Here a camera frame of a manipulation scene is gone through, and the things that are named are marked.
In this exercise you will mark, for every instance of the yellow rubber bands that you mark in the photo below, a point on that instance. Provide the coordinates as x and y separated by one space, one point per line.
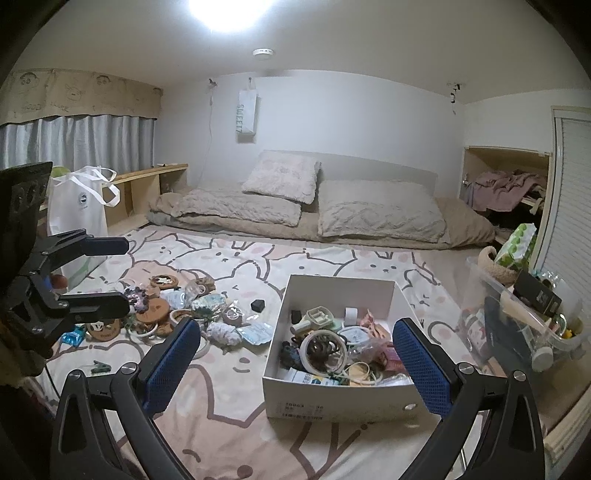
362 373

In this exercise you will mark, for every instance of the white embroidery hoop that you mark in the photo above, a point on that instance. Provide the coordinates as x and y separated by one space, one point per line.
353 334

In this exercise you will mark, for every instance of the pale green plastic dispenser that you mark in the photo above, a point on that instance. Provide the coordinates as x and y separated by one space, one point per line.
314 319

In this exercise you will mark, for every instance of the zip bag with ribbon roll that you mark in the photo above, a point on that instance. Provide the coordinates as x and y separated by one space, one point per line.
232 316

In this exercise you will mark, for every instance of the beige bed sheet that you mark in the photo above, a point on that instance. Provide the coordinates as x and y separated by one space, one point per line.
466 226

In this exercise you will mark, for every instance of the teal and white medicine box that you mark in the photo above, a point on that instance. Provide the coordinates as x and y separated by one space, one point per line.
304 376

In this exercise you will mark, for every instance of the white lace roll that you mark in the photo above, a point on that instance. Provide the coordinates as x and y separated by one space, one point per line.
224 333

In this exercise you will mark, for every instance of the white hanging tissue holder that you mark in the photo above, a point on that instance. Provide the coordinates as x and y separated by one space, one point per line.
247 113

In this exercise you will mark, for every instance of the red label bottle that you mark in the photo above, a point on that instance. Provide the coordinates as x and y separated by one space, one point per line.
473 330

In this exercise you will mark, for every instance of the mauve clothes pile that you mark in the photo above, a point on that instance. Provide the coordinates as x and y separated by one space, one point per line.
503 184

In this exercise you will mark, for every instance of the white louvered door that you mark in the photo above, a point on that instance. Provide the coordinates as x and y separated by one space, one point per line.
572 194

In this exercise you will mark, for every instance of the fluffy cream pillow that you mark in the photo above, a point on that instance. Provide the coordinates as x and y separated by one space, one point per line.
281 175

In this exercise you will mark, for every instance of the smoke detector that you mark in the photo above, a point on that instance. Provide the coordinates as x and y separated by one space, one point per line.
263 53

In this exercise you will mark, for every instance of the silver tape roll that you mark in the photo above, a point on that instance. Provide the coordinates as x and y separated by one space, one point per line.
351 316

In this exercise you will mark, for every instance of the bag of green fabric flowers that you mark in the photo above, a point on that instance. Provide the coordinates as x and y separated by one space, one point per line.
207 304

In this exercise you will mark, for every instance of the teal packet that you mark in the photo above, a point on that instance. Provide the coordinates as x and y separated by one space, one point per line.
256 333

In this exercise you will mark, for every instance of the green dotted tissue pack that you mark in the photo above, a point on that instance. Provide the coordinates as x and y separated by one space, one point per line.
515 247

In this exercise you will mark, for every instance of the green clothespin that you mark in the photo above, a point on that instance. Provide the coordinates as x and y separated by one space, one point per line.
101 367

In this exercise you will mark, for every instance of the pink eyelash curler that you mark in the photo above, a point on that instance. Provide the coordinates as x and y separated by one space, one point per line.
374 323

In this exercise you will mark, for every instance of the printed blanket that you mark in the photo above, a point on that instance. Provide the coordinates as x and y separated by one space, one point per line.
231 415

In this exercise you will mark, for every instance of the ceiling light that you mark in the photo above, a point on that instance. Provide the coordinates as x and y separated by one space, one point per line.
221 9

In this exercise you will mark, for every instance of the cork coaster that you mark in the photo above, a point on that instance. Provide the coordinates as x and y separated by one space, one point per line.
161 280
154 310

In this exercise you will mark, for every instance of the blue packet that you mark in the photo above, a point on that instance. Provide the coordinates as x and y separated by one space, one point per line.
74 338

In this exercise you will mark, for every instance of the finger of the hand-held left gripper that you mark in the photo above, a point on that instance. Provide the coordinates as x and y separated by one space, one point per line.
106 305
108 246

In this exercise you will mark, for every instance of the folded beige quilt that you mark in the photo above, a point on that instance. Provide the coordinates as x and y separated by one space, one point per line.
235 205

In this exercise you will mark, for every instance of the small black box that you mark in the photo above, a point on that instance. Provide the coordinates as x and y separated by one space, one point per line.
256 305

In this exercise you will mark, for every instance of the panda print wooden coaster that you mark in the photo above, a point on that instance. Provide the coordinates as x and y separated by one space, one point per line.
104 331

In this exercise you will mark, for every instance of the clear storage bin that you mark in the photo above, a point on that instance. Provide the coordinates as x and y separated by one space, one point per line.
508 323

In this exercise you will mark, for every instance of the beige quilted pillow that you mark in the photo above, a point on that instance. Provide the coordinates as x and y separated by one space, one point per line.
383 212

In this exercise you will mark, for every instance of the white shoe box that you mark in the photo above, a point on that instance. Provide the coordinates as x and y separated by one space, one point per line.
332 399

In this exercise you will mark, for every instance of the wooden bedside shelf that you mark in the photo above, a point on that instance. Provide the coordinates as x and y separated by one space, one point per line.
147 184

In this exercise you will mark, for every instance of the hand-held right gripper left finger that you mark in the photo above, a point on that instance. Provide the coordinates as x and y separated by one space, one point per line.
171 360

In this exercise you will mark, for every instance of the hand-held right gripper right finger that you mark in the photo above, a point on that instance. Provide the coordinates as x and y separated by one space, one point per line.
422 364

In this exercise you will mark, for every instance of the white paper bag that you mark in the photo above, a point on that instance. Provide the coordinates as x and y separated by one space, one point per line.
76 207

